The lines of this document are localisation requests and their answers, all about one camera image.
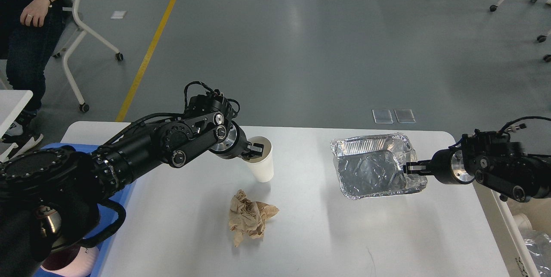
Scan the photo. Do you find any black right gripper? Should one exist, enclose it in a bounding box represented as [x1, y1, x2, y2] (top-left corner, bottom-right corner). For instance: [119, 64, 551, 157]
[404, 149, 475, 185]

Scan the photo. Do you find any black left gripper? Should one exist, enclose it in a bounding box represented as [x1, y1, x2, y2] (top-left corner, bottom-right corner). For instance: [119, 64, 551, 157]
[209, 121, 264, 162]

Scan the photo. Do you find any white paper cup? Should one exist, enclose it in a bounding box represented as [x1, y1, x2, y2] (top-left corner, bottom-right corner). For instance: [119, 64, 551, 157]
[243, 136, 274, 183]

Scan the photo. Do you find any foil lined bin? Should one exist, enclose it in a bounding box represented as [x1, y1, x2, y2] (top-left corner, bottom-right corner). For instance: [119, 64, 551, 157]
[330, 132, 427, 200]

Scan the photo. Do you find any brown paper napkin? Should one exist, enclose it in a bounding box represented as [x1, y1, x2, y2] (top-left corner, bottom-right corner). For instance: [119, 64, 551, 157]
[228, 189, 279, 248]

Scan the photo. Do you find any pink ceramic mug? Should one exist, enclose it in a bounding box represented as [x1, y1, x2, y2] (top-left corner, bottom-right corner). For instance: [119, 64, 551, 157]
[40, 246, 99, 277]

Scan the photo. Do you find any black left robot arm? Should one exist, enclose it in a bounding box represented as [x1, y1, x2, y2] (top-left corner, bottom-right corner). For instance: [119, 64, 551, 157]
[0, 81, 267, 277]

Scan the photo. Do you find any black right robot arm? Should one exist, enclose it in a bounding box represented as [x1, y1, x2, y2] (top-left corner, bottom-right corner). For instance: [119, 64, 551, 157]
[403, 116, 551, 203]

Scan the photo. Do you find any clear floor plate right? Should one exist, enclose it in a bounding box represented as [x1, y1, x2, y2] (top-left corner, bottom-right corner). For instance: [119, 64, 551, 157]
[394, 109, 416, 124]

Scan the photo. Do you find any clear floor plate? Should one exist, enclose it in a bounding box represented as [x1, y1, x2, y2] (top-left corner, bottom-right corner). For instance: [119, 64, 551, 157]
[394, 109, 416, 124]
[372, 109, 394, 124]

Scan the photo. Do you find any clear floor plate left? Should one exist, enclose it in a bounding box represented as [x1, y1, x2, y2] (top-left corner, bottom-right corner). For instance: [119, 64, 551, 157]
[372, 109, 394, 124]

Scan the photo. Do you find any white waste bin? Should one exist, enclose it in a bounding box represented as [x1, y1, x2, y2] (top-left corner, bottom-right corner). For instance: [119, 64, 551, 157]
[474, 181, 551, 277]

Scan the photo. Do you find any white office chair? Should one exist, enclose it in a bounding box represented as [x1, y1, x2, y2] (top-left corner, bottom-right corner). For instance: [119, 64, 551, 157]
[51, 0, 124, 112]

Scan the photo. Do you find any white side table left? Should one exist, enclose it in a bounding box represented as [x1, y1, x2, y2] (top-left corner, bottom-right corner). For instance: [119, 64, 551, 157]
[1, 90, 43, 162]

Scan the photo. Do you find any person in black clothes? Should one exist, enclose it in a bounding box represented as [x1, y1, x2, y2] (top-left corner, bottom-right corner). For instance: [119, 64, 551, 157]
[0, 0, 63, 158]

